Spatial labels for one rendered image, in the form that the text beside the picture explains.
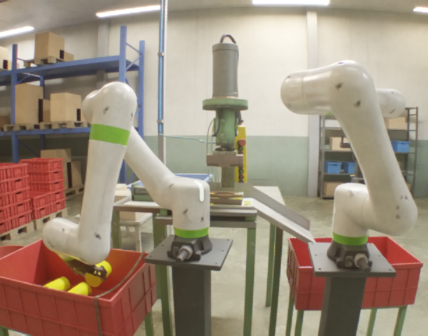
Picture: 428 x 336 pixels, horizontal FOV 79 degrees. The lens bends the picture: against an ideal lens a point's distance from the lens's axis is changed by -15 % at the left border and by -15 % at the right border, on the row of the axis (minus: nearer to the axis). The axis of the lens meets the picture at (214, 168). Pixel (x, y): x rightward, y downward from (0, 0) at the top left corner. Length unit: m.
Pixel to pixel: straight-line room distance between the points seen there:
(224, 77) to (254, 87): 5.31
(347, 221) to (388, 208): 0.18
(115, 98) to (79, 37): 7.45
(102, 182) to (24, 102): 6.61
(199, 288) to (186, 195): 0.34
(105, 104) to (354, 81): 0.63
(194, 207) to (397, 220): 0.62
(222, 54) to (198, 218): 0.75
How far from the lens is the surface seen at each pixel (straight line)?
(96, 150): 0.86
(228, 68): 1.39
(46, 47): 7.25
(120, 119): 0.85
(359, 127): 0.73
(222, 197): 1.40
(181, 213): 1.01
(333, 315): 1.13
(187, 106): 6.80
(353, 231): 1.00
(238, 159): 1.37
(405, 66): 7.64
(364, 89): 0.70
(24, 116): 7.40
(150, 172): 1.09
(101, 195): 0.86
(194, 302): 1.14
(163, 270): 1.47
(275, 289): 1.79
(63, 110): 6.71
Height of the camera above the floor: 1.32
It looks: 6 degrees down
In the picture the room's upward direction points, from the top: straight up
